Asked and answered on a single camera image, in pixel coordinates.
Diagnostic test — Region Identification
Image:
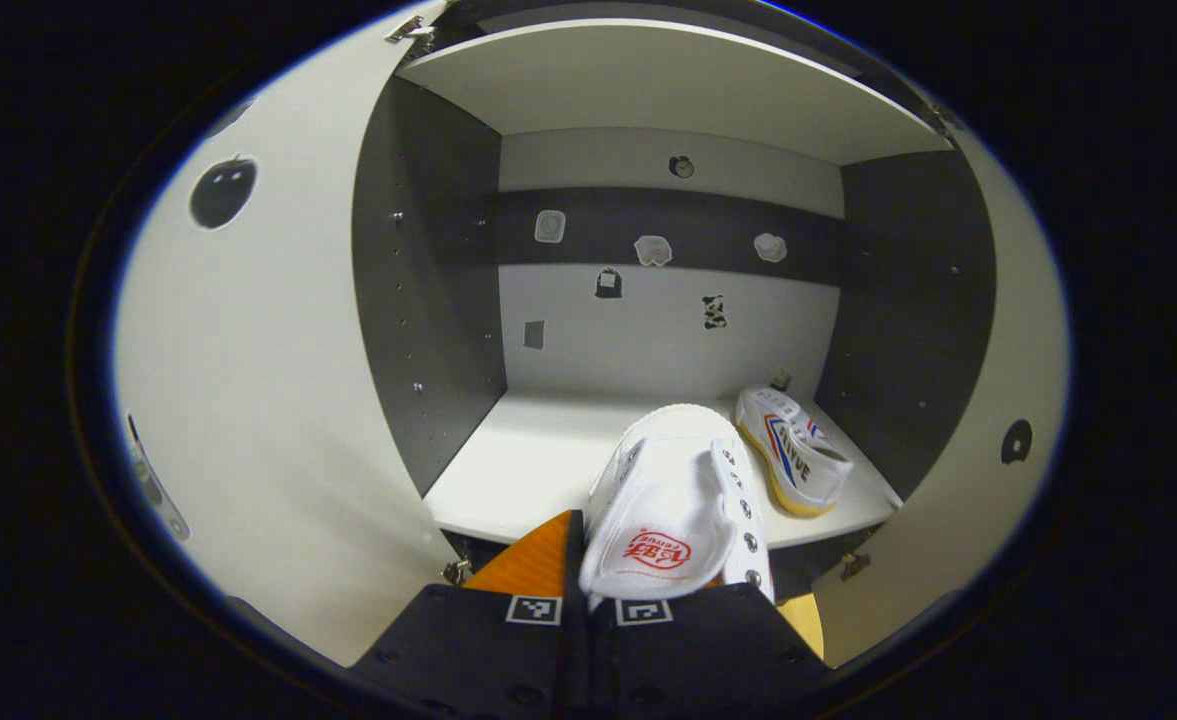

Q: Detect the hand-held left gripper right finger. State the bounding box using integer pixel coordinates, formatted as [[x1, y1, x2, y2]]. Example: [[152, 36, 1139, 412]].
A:
[[588, 585, 834, 720]]

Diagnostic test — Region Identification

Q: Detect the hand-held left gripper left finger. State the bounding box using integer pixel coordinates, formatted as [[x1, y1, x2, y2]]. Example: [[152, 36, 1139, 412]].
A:
[[348, 510, 589, 720]]

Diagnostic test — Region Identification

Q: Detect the white canvas shoe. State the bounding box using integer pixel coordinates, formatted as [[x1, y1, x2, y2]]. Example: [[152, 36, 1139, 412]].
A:
[[578, 403, 777, 611], [735, 387, 856, 518]]

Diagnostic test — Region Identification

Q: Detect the white shoe cabinet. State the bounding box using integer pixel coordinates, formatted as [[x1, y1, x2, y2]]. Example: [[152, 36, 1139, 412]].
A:
[[353, 0, 999, 601]]

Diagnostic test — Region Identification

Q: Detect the white cabinet door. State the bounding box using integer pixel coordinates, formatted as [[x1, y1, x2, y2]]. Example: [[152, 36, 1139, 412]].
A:
[[113, 5, 464, 669], [813, 100, 1071, 669]]

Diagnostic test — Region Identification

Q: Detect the white cabinet shelf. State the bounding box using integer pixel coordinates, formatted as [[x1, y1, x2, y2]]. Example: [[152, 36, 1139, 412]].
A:
[[425, 390, 904, 549], [398, 18, 954, 166]]

